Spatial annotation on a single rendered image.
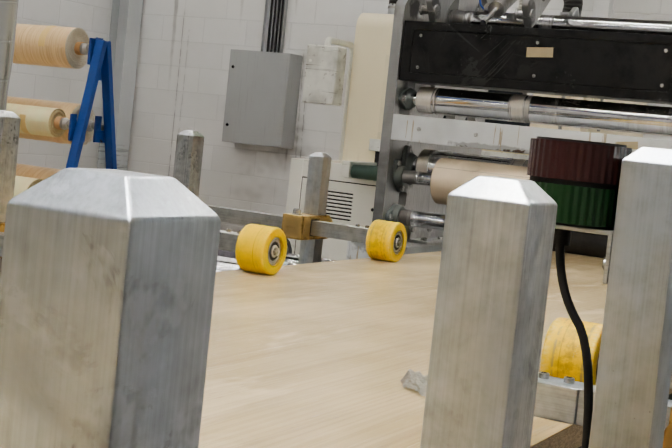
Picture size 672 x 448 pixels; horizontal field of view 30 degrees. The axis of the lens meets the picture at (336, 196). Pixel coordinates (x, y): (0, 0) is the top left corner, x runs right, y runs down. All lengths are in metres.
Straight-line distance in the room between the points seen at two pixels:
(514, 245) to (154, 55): 11.19
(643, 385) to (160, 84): 10.92
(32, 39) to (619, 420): 7.26
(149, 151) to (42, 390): 11.34
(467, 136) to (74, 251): 3.00
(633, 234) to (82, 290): 0.50
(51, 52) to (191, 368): 7.51
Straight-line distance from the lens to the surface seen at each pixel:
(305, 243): 2.63
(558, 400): 1.07
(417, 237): 3.57
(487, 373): 0.50
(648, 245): 0.73
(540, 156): 0.74
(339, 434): 1.06
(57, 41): 7.76
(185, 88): 11.43
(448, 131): 3.29
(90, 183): 0.28
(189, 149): 2.20
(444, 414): 0.51
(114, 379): 0.27
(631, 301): 0.74
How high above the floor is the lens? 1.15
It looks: 3 degrees down
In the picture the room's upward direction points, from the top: 6 degrees clockwise
